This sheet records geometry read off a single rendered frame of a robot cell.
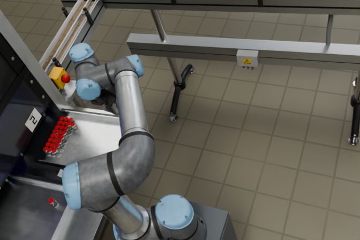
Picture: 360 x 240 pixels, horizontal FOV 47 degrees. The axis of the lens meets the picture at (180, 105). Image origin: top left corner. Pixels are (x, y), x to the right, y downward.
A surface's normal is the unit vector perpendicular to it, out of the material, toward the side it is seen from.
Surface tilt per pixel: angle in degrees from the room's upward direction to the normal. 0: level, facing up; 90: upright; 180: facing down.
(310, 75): 0
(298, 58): 90
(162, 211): 8
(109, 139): 0
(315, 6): 90
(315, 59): 90
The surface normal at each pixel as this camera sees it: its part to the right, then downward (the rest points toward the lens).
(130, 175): 0.41, 0.08
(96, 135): -0.22, -0.59
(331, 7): -0.29, 0.80
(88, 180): -0.09, -0.18
